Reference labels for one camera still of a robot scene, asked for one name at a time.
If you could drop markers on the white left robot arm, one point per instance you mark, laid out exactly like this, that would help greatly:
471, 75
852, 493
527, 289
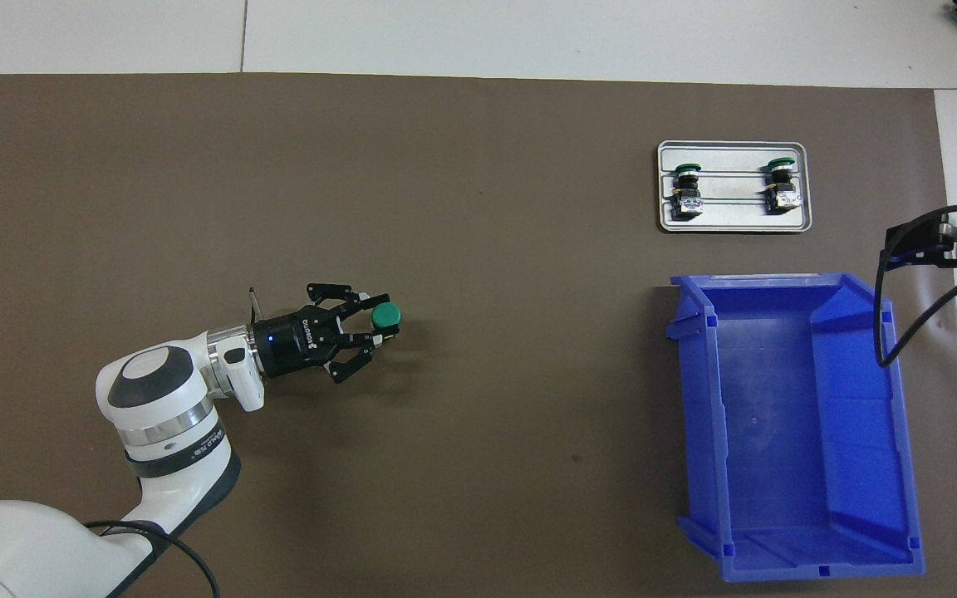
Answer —
163, 415

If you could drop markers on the blue plastic storage bin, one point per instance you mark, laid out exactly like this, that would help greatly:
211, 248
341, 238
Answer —
777, 432

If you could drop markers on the brown table mat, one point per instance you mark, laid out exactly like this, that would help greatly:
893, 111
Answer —
196, 166

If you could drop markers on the green push button switch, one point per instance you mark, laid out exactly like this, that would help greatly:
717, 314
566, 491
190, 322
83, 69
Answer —
686, 191
386, 316
782, 187

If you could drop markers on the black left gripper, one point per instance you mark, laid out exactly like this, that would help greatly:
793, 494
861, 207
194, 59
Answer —
296, 342

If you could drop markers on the gray metal tray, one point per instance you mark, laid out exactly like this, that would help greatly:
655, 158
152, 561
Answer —
736, 216

